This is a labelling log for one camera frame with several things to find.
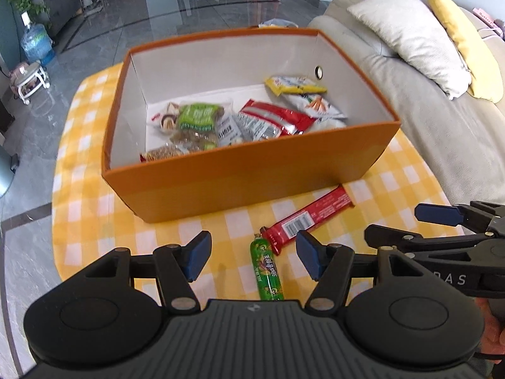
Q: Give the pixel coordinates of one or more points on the green sausage stick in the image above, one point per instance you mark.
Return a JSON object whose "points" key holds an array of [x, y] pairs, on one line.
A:
{"points": [[266, 272]]}

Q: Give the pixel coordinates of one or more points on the orange cardboard box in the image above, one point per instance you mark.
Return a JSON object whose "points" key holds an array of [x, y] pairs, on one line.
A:
{"points": [[236, 181]]}

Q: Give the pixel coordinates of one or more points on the person's right hand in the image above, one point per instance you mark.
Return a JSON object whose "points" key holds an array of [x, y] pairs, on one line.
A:
{"points": [[493, 323]]}

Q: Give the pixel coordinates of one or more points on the green label snack packet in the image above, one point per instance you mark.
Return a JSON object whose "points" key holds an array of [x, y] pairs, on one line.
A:
{"points": [[197, 116]]}

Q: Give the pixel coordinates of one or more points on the white pillow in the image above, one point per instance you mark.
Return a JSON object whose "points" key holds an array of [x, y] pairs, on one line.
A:
{"points": [[414, 31]]}

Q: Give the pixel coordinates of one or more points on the red snack bar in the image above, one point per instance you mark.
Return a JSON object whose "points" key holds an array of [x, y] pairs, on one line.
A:
{"points": [[311, 217]]}

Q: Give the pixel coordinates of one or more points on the brown peanut bar packet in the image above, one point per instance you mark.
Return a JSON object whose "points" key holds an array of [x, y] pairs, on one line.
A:
{"points": [[165, 152]]}

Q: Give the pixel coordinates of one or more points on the pink item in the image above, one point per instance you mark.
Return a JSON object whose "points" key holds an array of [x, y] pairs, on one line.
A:
{"points": [[491, 21]]}

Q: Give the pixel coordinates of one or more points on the grey white snack packet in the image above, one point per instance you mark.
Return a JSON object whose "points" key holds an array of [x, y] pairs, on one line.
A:
{"points": [[229, 132]]}

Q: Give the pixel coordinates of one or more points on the yellow checkered tablecloth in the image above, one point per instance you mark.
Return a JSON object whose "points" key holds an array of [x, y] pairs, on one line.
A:
{"points": [[79, 189]]}

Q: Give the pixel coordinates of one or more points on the dark grey cabinet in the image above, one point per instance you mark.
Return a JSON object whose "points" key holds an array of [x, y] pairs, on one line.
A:
{"points": [[59, 2]]}

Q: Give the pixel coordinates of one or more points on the yellow white snack packet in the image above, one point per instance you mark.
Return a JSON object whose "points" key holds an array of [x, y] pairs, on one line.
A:
{"points": [[292, 83]]}

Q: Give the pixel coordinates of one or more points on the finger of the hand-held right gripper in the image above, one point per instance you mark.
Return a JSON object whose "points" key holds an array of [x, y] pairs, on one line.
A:
{"points": [[438, 214], [394, 235]]}

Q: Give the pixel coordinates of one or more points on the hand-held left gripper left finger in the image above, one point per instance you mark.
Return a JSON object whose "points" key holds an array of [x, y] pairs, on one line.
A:
{"points": [[197, 256]]}

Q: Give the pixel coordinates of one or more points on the small candy packet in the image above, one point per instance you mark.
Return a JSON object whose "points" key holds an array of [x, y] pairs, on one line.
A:
{"points": [[165, 120]]}

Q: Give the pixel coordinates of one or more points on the white orange print snack packet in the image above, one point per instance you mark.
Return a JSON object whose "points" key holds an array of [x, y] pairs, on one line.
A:
{"points": [[315, 106]]}

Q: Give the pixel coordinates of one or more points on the silver trash can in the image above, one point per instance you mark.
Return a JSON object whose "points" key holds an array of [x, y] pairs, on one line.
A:
{"points": [[4, 169]]}

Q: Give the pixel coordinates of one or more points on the white plastic bag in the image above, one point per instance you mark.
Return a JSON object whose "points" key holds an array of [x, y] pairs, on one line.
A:
{"points": [[278, 23]]}

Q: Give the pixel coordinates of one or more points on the blue water bottle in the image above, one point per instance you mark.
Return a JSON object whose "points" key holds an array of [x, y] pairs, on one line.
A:
{"points": [[38, 43]]}

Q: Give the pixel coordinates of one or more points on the yellow pillow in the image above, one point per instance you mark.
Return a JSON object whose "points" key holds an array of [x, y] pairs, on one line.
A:
{"points": [[473, 55]]}

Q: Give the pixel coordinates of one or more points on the small white stool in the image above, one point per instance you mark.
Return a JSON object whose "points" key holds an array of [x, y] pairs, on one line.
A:
{"points": [[29, 79]]}

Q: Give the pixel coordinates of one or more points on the beige sofa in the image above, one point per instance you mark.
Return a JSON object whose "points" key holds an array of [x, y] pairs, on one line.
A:
{"points": [[434, 126]]}

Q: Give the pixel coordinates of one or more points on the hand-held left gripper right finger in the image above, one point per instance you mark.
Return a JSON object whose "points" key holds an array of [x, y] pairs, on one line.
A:
{"points": [[309, 254]]}

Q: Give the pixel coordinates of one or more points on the red silver snack packet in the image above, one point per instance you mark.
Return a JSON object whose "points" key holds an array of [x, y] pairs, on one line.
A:
{"points": [[276, 116]]}

